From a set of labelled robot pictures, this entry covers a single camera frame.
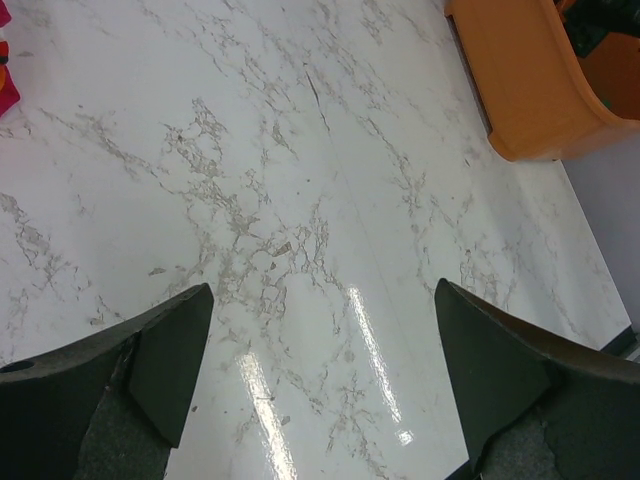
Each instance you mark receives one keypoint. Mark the orange plastic tub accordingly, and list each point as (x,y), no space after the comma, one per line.
(541,100)

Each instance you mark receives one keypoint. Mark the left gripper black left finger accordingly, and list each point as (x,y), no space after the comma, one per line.
(112,405)

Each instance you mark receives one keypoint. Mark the pink folded t-shirt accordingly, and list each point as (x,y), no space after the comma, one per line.
(9,95)

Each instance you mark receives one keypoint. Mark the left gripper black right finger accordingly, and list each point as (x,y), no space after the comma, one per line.
(532,404)

